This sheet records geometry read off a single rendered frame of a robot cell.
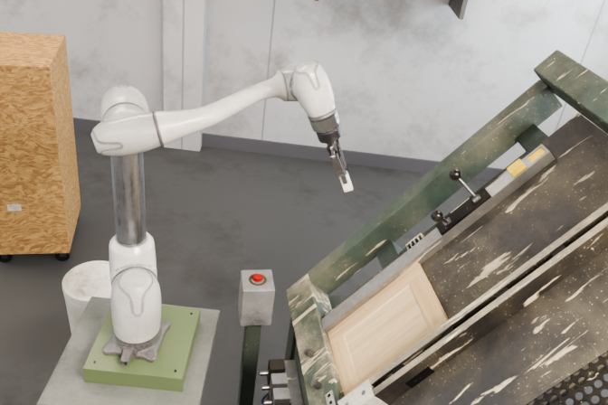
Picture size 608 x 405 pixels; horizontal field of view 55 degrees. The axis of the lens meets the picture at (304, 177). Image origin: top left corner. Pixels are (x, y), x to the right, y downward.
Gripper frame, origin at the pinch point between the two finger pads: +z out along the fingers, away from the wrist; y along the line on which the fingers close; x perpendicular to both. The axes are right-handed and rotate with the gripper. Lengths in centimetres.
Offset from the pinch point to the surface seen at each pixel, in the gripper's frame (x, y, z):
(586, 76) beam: -79, 12, -9
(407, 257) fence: -12.7, -6.4, 30.2
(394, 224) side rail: -8.9, 15.1, 30.9
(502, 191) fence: -46.9, -2.4, 15.4
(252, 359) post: 60, 0, 70
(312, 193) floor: 70, 220, 126
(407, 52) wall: -26, 279, 58
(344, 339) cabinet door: 14, -21, 47
